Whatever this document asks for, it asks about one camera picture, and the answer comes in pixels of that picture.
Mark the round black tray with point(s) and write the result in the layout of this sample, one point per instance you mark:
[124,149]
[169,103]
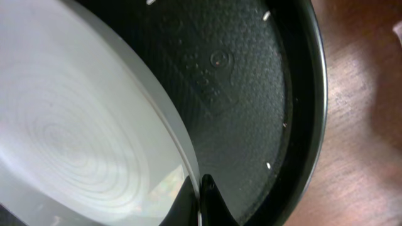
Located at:
[249,81]

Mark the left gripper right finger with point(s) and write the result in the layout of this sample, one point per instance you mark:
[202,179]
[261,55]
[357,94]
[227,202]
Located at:
[213,209]

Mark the grey plate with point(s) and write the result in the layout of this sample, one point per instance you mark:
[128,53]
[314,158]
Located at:
[88,134]

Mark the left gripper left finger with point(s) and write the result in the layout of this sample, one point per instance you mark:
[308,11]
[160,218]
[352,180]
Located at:
[184,211]

